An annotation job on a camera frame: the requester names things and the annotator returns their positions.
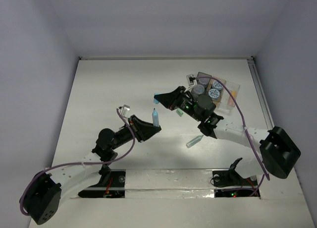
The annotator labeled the orange pencil-shaped case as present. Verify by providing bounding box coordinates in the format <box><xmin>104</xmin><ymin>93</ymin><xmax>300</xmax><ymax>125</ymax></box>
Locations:
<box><xmin>227</xmin><ymin>90</ymin><xmax>237</xmax><ymax>108</ymax></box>

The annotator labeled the clear plastic bin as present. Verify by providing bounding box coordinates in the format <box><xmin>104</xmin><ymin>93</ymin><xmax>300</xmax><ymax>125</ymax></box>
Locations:
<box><xmin>217</xmin><ymin>81</ymin><xmax>240</xmax><ymax>114</ymax></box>

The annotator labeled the wooden bin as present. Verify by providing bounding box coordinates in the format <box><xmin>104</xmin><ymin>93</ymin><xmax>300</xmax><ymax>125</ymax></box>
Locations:
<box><xmin>207</xmin><ymin>79</ymin><xmax>224</xmax><ymax>107</ymax></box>

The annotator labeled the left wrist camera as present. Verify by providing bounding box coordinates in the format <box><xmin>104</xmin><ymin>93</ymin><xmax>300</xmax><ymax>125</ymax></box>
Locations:
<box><xmin>117</xmin><ymin>105</ymin><xmax>130</xmax><ymax>118</ymax></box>

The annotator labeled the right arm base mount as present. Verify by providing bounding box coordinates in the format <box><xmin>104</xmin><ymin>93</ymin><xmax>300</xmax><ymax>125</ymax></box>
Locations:
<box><xmin>210</xmin><ymin>158</ymin><xmax>260</xmax><ymax>198</ymax></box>

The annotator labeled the purple cable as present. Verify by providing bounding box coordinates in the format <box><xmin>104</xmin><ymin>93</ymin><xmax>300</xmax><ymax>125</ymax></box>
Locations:
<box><xmin>189</xmin><ymin>76</ymin><xmax>270</xmax><ymax>197</ymax></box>
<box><xmin>19</xmin><ymin>108</ymin><xmax>136</xmax><ymax>216</ymax></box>

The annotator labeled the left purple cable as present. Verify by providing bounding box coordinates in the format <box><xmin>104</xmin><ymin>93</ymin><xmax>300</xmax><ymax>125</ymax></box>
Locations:
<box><xmin>19</xmin><ymin>108</ymin><xmax>136</xmax><ymax>216</ymax></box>

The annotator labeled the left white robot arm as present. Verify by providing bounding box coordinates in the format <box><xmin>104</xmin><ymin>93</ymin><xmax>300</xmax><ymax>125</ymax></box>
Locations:
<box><xmin>19</xmin><ymin>115</ymin><xmax>161</xmax><ymax>225</ymax></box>

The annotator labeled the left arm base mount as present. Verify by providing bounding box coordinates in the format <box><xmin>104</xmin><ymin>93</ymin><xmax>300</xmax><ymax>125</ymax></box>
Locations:
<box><xmin>78</xmin><ymin>170</ymin><xmax>126</xmax><ymax>199</ymax></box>

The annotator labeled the dark grey plastic bin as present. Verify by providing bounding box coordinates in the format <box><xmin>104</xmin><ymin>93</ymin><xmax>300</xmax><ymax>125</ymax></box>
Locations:
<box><xmin>191</xmin><ymin>72</ymin><xmax>211</xmax><ymax>97</ymax></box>

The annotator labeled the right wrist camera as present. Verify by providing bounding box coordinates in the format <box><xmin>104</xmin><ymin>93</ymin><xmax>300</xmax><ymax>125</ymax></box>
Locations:
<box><xmin>186</xmin><ymin>74</ymin><xmax>197</xmax><ymax>88</ymax></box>

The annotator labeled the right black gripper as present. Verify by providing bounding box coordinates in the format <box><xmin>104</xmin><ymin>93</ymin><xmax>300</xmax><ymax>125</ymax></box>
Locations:
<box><xmin>155</xmin><ymin>85</ymin><xmax>202</xmax><ymax>122</ymax></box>

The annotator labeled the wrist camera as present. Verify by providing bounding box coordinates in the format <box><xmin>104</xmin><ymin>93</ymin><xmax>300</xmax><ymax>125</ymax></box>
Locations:
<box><xmin>186</xmin><ymin>74</ymin><xmax>197</xmax><ymax>88</ymax></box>
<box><xmin>117</xmin><ymin>105</ymin><xmax>130</xmax><ymax>118</ymax></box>

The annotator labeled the teal pencil-shaped case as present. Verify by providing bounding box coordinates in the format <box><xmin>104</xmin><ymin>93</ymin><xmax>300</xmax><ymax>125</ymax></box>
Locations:
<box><xmin>186</xmin><ymin>135</ymin><xmax>203</xmax><ymax>148</ymax></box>

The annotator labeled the green eraser cap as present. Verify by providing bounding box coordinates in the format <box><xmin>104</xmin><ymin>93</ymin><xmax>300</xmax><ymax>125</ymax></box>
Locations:
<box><xmin>176</xmin><ymin>109</ymin><xmax>184</xmax><ymax>117</ymax></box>

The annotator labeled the blue pencil-shaped case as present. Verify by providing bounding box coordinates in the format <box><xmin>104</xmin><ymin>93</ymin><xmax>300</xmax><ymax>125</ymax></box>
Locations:
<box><xmin>152</xmin><ymin>108</ymin><xmax>159</xmax><ymax>127</ymax></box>

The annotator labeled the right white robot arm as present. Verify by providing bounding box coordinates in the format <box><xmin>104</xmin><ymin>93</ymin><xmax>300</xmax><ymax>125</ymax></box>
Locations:
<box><xmin>154</xmin><ymin>86</ymin><xmax>301</xmax><ymax>184</ymax></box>

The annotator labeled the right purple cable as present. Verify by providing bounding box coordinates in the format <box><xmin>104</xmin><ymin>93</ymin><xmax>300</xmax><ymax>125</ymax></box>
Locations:
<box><xmin>189</xmin><ymin>76</ymin><xmax>270</xmax><ymax>197</ymax></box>

